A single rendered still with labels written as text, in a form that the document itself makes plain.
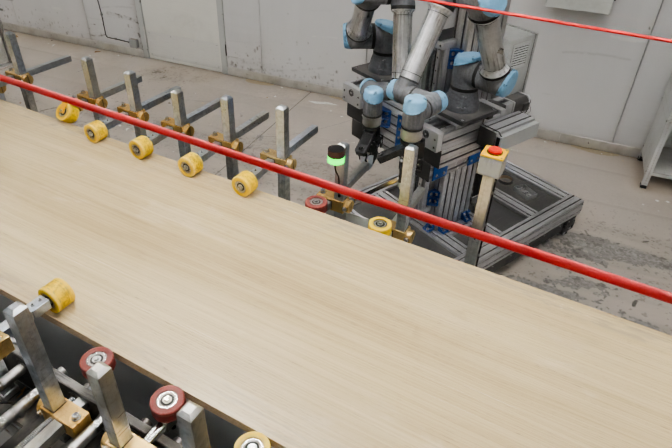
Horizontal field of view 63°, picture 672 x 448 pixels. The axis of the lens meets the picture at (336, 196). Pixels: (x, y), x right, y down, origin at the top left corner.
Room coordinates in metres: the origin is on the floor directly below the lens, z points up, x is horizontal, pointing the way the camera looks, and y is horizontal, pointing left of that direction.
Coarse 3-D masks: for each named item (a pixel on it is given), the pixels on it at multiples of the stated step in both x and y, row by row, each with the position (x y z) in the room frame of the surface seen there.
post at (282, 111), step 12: (276, 108) 1.79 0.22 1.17; (288, 108) 1.80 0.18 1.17; (276, 120) 1.79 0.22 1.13; (288, 120) 1.80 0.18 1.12; (276, 132) 1.79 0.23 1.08; (288, 132) 1.80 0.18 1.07; (276, 144) 1.79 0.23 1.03; (288, 144) 1.80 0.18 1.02; (288, 156) 1.80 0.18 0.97; (288, 180) 1.79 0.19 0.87; (288, 192) 1.79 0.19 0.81
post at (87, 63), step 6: (84, 60) 2.24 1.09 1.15; (90, 60) 2.25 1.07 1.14; (84, 66) 2.24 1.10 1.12; (90, 66) 2.25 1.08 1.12; (84, 72) 2.24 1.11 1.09; (90, 72) 2.24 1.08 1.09; (90, 78) 2.23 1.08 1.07; (96, 78) 2.26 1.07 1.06; (90, 84) 2.24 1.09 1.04; (96, 84) 2.26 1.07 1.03; (90, 90) 2.24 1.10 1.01; (96, 90) 2.25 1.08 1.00; (90, 96) 2.24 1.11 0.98; (96, 96) 2.24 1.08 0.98; (96, 114) 2.24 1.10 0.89; (102, 120) 2.25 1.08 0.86; (108, 132) 2.26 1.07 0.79
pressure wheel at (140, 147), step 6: (138, 138) 1.87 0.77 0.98; (144, 138) 1.88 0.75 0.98; (132, 144) 1.86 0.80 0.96; (138, 144) 1.84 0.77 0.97; (144, 144) 1.85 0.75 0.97; (150, 144) 1.87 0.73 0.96; (132, 150) 1.86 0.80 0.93; (138, 150) 1.85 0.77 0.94; (144, 150) 1.84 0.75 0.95; (150, 150) 1.86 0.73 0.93; (138, 156) 1.85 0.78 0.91; (144, 156) 1.84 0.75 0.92
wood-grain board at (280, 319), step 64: (0, 128) 2.06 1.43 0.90; (64, 128) 2.08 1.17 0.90; (0, 192) 1.59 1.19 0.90; (64, 192) 1.60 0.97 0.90; (128, 192) 1.62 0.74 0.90; (192, 192) 1.63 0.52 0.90; (256, 192) 1.65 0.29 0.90; (0, 256) 1.25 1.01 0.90; (64, 256) 1.26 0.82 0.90; (128, 256) 1.27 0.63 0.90; (192, 256) 1.29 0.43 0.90; (256, 256) 1.30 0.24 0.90; (320, 256) 1.31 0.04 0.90; (384, 256) 1.32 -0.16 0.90; (64, 320) 1.01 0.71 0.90; (128, 320) 1.02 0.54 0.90; (192, 320) 1.03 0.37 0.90; (256, 320) 1.04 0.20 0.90; (320, 320) 1.04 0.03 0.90; (384, 320) 1.05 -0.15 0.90; (448, 320) 1.06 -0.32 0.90; (512, 320) 1.07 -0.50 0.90; (576, 320) 1.08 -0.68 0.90; (192, 384) 0.83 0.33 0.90; (256, 384) 0.83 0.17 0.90; (320, 384) 0.84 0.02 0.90; (384, 384) 0.85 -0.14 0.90; (448, 384) 0.85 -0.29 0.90; (512, 384) 0.86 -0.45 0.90; (576, 384) 0.87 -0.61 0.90; (640, 384) 0.88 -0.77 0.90
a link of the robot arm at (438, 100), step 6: (414, 90) 1.79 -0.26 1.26; (420, 90) 1.79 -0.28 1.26; (438, 90) 1.80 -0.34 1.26; (426, 96) 1.74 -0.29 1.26; (432, 96) 1.74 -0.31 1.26; (438, 96) 1.75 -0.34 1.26; (444, 96) 1.77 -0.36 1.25; (432, 102) 1.71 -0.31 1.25; (438, 102) 1.73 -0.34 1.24; (444, 102) 1.75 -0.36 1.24; (432, 108) 1.70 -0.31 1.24; (438, 108) 1.72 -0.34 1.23; (444, 108) 1.76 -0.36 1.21; (432, 114) 1.70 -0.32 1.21
